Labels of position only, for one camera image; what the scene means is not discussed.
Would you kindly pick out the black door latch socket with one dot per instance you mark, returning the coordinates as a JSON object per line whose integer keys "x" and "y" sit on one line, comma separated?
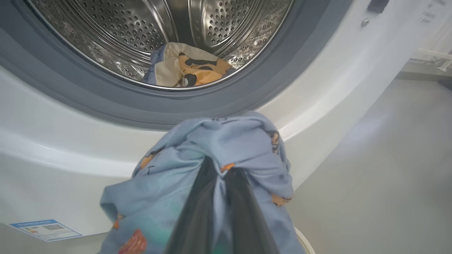
{"x": 378, "y": 5}

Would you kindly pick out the cream and orange garment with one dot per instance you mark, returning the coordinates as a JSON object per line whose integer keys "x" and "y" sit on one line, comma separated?
{"x": 197, "y": 68}

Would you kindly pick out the small silver screw button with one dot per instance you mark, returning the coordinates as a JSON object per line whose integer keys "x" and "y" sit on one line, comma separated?
{"x": 365, "y": 22}

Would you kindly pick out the blue bear-print garment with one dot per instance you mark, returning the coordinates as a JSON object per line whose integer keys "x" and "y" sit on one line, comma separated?
{"x": 229, "y": 141}

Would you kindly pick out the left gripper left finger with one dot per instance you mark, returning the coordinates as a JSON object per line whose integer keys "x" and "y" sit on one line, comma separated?
{"x": 197, "y": 218}

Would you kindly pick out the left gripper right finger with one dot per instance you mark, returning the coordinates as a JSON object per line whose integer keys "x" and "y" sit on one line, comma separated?
{"x": 247, "y": 218}

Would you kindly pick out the perforated steel washer drum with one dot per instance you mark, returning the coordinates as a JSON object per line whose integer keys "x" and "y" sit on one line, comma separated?
{"x": 123, "y": 31}

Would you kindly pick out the blue energy label sticker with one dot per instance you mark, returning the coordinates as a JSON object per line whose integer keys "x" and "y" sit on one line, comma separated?
{"x": 46, "y": 230}

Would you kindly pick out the white metal railing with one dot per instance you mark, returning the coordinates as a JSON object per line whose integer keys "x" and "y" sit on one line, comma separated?
{"x": 430, "y": 58}

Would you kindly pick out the cream perforated laundry basket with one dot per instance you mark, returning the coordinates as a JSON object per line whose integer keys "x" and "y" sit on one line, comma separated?
{"x": 305, "y": 243}

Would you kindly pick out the white front-load washing machine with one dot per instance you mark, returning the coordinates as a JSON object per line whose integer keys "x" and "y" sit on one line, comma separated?
{"x": 53, "y": 169}

